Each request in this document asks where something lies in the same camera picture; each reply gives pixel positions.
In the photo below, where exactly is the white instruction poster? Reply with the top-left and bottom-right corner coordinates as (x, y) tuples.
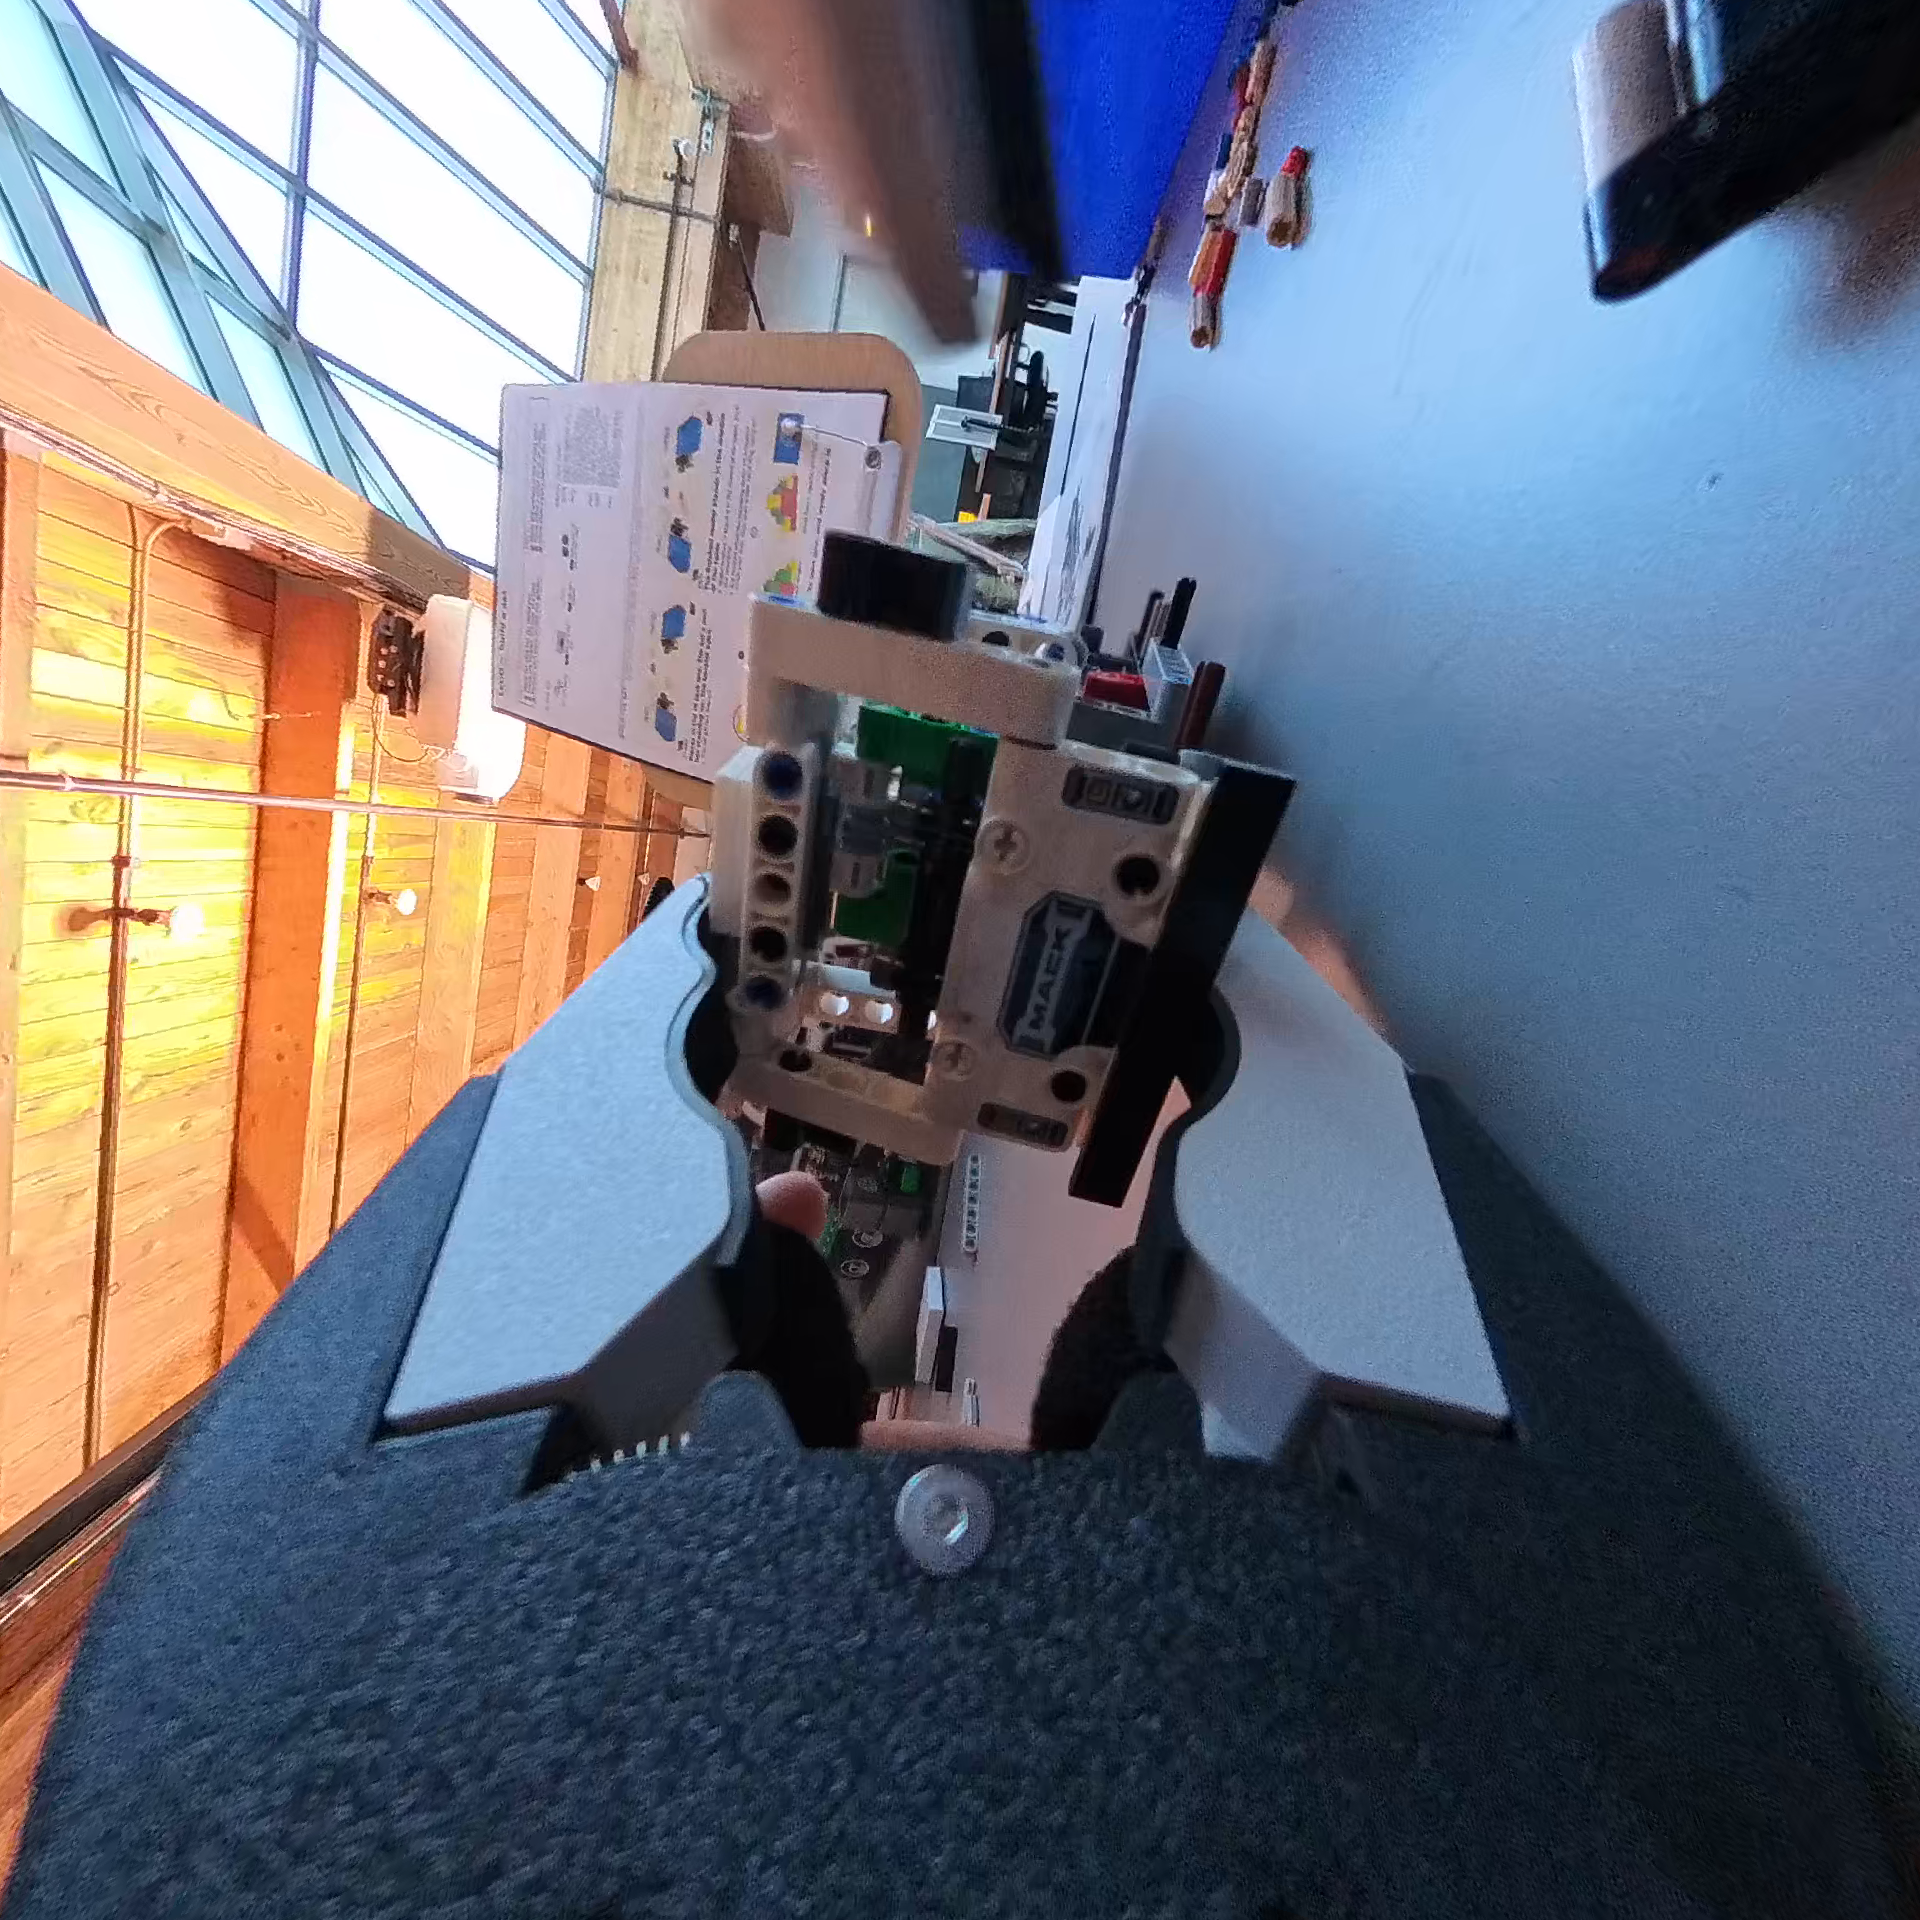
(491, 377), (923, 774)

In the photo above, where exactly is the printed lego set box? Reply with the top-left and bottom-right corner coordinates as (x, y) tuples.
(749, 1109), (961, 1292)

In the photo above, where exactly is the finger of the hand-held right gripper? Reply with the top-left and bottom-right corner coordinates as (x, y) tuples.
(671, 0), (1073, 349)
(1572, 0), (1920, 306)

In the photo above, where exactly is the plywood chair back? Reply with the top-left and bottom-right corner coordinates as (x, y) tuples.
(660, 329), (930, 497)

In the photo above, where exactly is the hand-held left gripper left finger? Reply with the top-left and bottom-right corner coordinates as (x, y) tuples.
(379, 875), (756, 1453)

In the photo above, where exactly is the white wall box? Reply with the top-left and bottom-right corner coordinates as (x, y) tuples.
(416, 591), (530, 804)

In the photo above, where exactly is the glass skylight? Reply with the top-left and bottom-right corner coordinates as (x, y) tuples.
(0, 0), (623, 563)

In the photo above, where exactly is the blue plastic bin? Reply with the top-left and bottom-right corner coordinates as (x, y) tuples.
(959, 0), (1249, 281)

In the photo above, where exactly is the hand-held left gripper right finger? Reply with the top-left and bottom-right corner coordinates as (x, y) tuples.
(1135, 912), (1515, 1464)

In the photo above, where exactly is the black wall device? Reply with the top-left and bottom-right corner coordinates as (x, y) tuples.
(364, 604), (430, 719)

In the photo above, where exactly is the white black lego truck model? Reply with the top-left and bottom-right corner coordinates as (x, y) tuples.
(703, 528), (1299, 1209)

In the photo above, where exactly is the pile of small colourful lego pieces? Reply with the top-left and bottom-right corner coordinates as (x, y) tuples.
(1181, 29), (1326, 353)

